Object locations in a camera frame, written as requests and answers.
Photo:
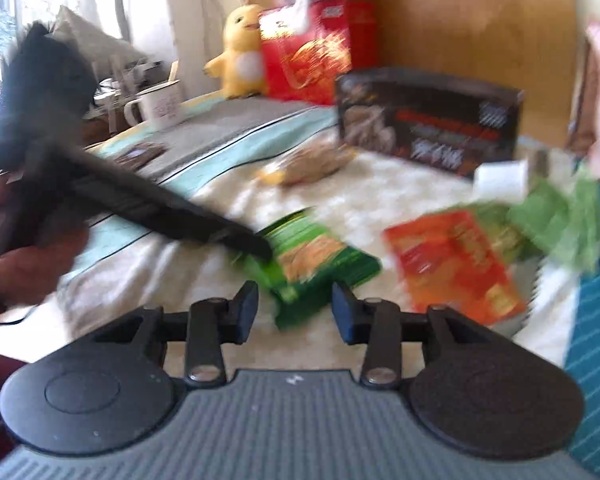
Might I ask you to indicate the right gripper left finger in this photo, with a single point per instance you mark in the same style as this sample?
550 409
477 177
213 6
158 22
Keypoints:
205 327

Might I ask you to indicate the wooden headboard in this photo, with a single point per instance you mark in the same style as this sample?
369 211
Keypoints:
529 45

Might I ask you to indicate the white paper piece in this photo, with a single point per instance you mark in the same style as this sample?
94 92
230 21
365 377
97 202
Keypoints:
505 182

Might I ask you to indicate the yellow duck plush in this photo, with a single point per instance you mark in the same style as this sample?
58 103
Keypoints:
240 67

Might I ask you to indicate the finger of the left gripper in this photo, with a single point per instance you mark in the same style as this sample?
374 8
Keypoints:
103 187

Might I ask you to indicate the left hand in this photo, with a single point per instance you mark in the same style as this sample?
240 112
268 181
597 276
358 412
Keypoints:
28 275

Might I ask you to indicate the red gift box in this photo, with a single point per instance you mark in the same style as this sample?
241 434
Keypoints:
342 36

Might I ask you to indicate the clear bag brown snacks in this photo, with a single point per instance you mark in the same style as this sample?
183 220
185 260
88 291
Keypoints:
307 164

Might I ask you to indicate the small dark snack packet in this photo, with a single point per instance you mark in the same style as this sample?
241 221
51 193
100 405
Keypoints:
139 155

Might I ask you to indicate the black sheep printed box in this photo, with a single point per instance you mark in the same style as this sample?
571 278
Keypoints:
450 123

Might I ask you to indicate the white enamel mug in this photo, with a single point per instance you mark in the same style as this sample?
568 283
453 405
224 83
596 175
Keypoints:
161 107

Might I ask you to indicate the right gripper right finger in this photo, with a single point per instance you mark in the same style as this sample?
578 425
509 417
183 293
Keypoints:
382 327

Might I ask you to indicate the green snack packet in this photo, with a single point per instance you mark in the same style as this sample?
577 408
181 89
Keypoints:
307 259

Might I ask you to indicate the red orange snack packet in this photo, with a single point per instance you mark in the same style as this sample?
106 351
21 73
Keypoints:
446 260

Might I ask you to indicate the grey pillow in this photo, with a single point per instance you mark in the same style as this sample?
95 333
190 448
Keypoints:
97 47

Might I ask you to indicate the light green snack bag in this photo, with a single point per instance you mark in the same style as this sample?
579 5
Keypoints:
564 227

